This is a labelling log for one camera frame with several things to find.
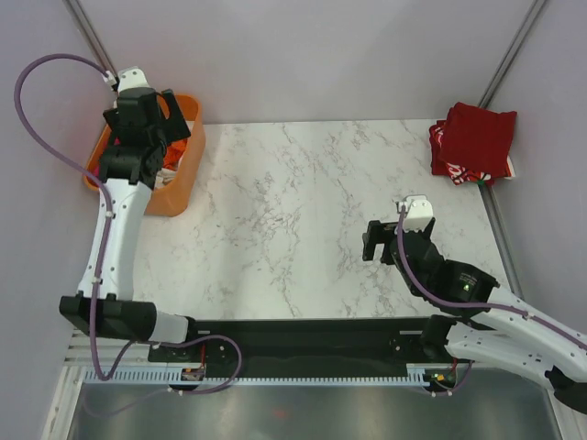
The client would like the orange t shirt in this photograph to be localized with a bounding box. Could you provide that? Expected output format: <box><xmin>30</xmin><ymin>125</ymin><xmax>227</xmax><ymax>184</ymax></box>
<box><xmin>163</xmin><ymin>139</ymin><xmax>188</xmax><ymax>171</ymax></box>

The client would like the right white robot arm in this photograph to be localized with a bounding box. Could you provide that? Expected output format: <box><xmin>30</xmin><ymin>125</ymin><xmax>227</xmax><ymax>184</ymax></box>
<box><xmin>362</xmin><ymin>220</ymin><xmax>586</xmax><ymax>413</ymax></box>

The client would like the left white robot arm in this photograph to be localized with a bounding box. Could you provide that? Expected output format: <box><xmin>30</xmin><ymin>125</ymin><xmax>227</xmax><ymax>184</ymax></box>
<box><xmin>59</xmin><ymin>87</ymin><xmax>202</xmax><ymax>360</ymax></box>

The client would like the white cloth in bin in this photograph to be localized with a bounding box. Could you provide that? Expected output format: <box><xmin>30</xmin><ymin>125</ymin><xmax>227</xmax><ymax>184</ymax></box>
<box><xmin>154</xmin><ymin>168</ymin><xmax>177</xmax><ymax>189</ymax></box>

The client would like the orange plastic bin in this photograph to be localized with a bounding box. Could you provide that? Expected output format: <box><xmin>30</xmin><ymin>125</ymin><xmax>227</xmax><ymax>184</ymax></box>
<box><xmin>86</xmin><ymin>91</ymin><xmax>205</xmax><ymax>217</ymax></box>

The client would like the red printed folded shirt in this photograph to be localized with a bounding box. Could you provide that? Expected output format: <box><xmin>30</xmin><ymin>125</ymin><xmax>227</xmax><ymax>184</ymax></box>
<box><xmin>429</xmin><ymin>118</ymin><xmax>515</xmax><ymax>186</ymax></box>

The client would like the dark red folded shirt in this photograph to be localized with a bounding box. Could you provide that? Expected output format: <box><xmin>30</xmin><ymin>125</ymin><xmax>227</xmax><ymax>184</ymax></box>
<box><xmin>439</xmin><ymin>102</ymin><xmax>517</xmax><ymax>178</ymax></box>

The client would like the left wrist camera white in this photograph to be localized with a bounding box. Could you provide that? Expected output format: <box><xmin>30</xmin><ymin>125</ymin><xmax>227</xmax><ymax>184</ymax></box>
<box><xmin>103</xmin><ymin>66</ymin><xmax>150</xmax><ymax>94</ymax></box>

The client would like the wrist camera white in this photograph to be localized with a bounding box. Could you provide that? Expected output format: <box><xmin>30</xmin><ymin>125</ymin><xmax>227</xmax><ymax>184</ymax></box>
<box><xmin>396</xmin><ymin>194</ymin><xmax>434</xmax><ymax>232</ymax></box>
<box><xmin>103</xmin><ymin>66</ymin><xmax>150</xmax><ymax>94</ymax></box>

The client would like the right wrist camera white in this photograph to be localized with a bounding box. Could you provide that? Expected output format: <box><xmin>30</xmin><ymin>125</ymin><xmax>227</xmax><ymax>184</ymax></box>
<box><xmin>396</xmin><ymin>194</ymin><xmax>434</xmax><ymax>232</ymax></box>

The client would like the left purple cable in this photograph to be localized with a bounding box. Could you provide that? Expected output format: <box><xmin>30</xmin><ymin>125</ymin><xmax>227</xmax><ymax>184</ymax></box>
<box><xmin>14</xmin><ymin>53</ymin><xmax>116</xmax><ymax>381</ymax></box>

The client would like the white slotted cable duct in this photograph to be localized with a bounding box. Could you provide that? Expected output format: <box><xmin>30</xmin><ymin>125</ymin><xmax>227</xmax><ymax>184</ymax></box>
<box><xmin>83</xmin><ymin>365</ymin><xmax>446</xmax><ymax>387</ymax></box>

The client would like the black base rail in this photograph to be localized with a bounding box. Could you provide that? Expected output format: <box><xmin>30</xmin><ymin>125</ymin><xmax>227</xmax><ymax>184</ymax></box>
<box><xmin>149</xmin><ymin>317</ymin><xmax>452</xmax><ymax>378</ymax></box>

